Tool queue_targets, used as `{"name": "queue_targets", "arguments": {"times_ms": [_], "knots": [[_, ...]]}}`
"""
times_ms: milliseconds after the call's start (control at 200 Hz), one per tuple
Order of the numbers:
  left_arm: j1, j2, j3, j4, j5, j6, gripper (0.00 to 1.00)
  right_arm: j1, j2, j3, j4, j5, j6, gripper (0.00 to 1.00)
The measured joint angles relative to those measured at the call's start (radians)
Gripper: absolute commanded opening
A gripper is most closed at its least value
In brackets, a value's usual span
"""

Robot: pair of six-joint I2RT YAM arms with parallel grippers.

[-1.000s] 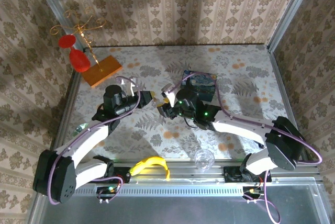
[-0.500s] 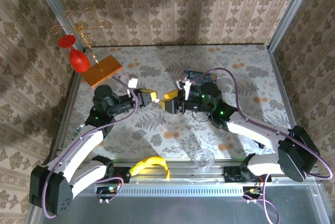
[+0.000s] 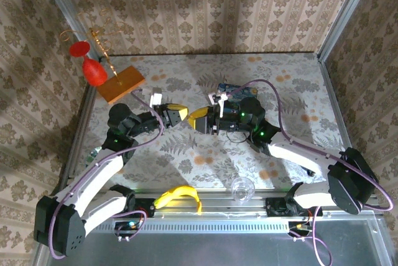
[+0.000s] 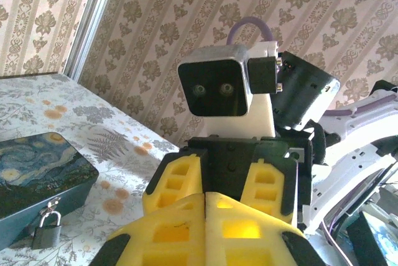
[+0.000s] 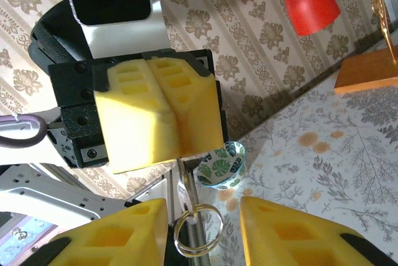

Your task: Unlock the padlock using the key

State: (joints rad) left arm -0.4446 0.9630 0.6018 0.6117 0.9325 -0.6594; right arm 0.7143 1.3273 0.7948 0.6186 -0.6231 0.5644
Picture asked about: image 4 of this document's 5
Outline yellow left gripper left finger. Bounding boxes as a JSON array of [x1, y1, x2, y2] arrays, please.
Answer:
[[89, 193, 207, 266]]

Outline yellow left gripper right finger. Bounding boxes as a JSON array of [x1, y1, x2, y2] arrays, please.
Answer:
[[205, 192, 326, 266]]

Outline small grey padlock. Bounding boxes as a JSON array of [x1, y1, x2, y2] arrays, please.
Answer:
[[30, 209, 63, 250]]

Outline starry night tin box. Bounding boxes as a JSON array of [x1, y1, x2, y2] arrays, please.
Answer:
[[0, 132, 100, 252]]

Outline floral fern tablecloth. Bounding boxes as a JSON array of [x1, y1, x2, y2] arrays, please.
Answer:
[[0, 72, 189, 266]]

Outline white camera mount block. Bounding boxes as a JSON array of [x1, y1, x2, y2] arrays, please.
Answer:
[[204, 91, 277, 139]]

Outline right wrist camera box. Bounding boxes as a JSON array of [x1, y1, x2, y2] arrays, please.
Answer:
[[176, 44, 284, 118]]

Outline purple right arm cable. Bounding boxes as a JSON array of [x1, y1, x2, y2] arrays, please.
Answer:
[[226, 16, 398, 266]]

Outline aluminium frame post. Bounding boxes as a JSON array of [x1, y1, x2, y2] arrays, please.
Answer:
[[63, 0, 119, 81]]

